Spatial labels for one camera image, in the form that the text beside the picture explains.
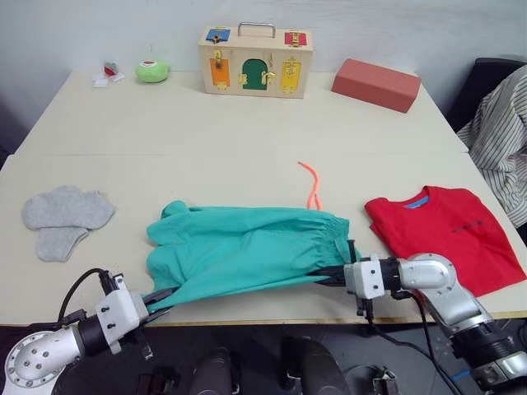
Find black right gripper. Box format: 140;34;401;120
306;239;374;320

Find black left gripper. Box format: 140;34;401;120
138;286;183;362

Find green shorts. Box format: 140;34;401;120
146;200;363;316

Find red t-shirt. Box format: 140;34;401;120
364;185;527;298

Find dark rounded shape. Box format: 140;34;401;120
191;347;242;395
279;336;352;395

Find grey sock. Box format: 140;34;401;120
35;226;91;263
21;185;117;231

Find red brick block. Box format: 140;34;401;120
331;58;422;114

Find striped white cloth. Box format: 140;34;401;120
456;63;527;228

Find black chair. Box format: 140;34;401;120
446;57;527;133

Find green plush toy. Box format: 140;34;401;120
134;58;170;85

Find wooden lock box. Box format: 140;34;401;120
198;22;315;100

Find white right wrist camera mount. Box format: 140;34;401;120
343;258;386;299

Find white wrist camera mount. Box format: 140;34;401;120
343;258;386;299
95;276;151;355

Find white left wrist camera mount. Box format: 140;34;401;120
95;276;151;355

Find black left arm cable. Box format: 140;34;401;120
56;267;114;327

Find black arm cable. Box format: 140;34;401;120
56;267;114;327
366;290;464;395

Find orange drawstring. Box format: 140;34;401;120
297;161;324;210

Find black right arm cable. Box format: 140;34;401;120
366;290;464;395

